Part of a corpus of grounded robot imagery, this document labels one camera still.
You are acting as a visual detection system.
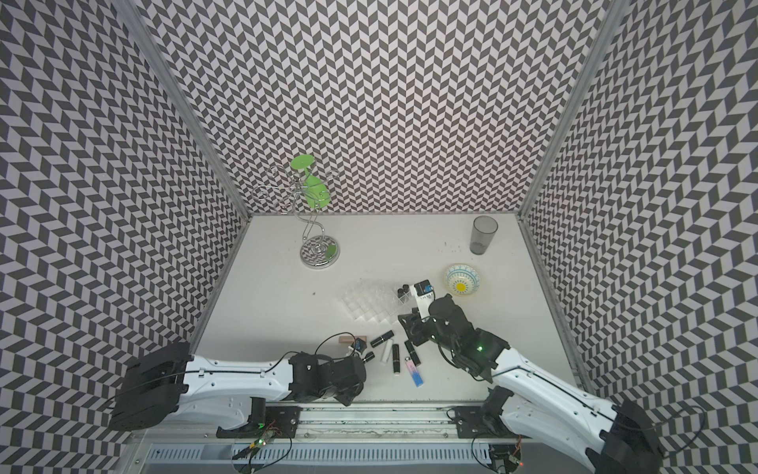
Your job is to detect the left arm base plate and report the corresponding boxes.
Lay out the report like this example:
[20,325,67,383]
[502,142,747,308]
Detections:
[215,406,302,440]

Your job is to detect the pink blue gradient lipstick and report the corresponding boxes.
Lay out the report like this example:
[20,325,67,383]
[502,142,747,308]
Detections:
[405,357,424,387]

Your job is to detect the patterned small bowl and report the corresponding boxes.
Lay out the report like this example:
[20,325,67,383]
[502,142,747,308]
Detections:
[444,264,481,296]

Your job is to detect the white lipstick tube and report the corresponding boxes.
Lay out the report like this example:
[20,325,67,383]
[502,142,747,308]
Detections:
[381,339,394,363]

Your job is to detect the black square lipstick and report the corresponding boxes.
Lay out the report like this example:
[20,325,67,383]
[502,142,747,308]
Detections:
[397,284,410,300]
[404,340,420,367]

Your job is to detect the wire jewelry tree green leaves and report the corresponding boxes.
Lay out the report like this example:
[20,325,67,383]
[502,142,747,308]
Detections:
[256,154,341,270]

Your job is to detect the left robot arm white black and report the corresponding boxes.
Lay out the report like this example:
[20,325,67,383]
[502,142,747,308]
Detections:
[108,337,366,432]

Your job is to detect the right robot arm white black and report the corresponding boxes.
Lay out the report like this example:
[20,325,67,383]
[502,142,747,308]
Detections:
[398,295,664,473]

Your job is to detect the clear plastic lipstick organizer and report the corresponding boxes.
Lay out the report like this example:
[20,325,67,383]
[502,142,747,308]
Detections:
[340,278,415,324]

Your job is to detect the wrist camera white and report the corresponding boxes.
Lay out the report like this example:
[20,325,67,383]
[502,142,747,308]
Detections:
[351,337,368,355]
[411,280,435,318]

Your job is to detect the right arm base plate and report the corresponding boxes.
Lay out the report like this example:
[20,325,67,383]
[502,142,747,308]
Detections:
[446,406,518,440]

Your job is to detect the black lipstick gold band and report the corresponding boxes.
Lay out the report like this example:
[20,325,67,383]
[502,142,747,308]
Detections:
[391,344,401,375]

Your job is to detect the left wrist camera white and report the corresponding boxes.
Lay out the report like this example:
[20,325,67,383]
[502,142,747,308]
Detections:
[351,337,368,355]

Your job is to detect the grey translucent cup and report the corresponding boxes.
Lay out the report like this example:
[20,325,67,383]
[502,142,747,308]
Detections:
[469,215,499,255]

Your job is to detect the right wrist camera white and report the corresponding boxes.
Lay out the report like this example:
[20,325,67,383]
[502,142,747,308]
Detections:
[411,280,435,318]

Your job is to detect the aluminium front rail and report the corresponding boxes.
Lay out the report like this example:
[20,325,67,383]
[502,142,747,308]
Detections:
[132,401,629,446]

